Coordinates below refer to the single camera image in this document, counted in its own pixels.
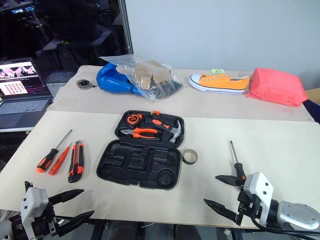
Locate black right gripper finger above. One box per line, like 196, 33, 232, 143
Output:
203, 198, 243, 226
215, 174, 247, 186

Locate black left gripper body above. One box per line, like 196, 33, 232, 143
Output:
32, 203, 60, 238

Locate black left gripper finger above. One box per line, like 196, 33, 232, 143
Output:
57, 210, 95, 237
48, 189, 85, 206

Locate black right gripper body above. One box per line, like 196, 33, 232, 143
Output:
236, 186, 262, 226

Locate orange black utility knife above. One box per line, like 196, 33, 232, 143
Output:
75, 140, 86, 176
67, 141, 78, 184

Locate orange tester screwdriver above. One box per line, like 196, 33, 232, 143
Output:
48, 142, 73, 176

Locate black orange handled screwdriver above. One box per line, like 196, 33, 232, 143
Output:
35, 129, 73, 174

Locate grey tape roll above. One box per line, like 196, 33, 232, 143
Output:
181, 148, 199, 166

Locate black hard case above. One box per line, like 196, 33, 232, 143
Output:
96, 109, 186, 191

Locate orange canvas sneaker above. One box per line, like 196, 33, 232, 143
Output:
188, 73, 251, 96

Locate open laptop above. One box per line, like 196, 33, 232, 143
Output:
0, 57, 54, 131

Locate orange black tape measure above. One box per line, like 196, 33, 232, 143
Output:
125, 112, 141, 125

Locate pink fabric bag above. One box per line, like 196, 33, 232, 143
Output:
247, 67, 309, 108

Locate black parts in bag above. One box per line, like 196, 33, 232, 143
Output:
151, 80, 184, 100

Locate brown cardboard carton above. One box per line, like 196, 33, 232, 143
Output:
305, 87, 320, 106

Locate blue plastic bag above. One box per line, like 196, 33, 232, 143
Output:
96, 62, 144, 97

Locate clear plastic bag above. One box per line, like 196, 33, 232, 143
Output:
98, 55, 185, 102

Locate brown cardboard box in bag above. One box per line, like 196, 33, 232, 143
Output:
134, 59, 174, 90

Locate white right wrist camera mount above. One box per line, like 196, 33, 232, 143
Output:
243, 172, 275, 226

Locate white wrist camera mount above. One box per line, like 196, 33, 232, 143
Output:
20, 186, 50, 236
243, 172, 275, 226

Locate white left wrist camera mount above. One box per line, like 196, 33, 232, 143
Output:
20, 186, 50, 236

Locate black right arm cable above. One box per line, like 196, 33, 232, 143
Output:
249, 214, 320, 237

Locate claw hammer black orange handle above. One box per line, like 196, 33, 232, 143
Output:
144, 115, 185, 145

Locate orange handled pliers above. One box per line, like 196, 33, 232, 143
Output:
119, 127, 160, 140

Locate metal window post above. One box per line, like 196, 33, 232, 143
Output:
117, 0, 135, 55

